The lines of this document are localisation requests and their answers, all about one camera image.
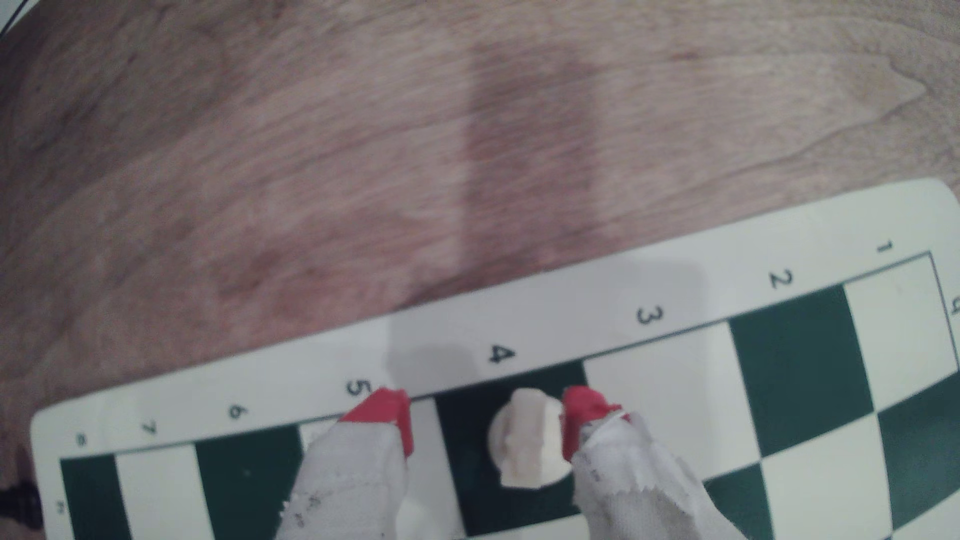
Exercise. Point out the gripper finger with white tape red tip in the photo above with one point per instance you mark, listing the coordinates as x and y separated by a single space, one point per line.
630 487
345 480

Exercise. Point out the white chess rook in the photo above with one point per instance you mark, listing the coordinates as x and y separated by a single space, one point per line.
525 442

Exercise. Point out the green white chessboard mat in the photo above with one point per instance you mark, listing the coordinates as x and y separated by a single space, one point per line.
675 360

